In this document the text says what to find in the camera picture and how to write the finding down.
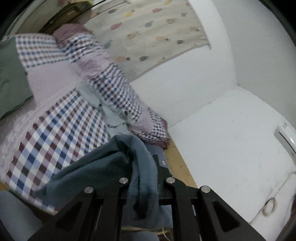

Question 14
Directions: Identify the dark blue shirt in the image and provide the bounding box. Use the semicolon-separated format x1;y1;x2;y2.
34;135;173;229

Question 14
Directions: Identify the grey sleeve forearm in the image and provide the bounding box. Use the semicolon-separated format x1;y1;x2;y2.
1;191;43;240

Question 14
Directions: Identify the wooden headboard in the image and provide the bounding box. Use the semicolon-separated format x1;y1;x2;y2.
164;141;197;188

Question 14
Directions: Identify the light grey-blue garment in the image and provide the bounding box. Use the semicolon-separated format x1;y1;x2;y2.
77;82;143;129

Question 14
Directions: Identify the plaid bed sheet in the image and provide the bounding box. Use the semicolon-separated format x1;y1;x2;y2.
1;34;109;214

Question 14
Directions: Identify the white air conditioner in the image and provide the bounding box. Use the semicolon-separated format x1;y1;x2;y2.
274;123;296;163

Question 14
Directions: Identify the folded olive green garment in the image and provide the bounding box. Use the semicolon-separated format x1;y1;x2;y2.
1;37;33;118

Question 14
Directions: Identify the pineapple print curtain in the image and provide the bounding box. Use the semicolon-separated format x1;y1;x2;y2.
84;1;209;82

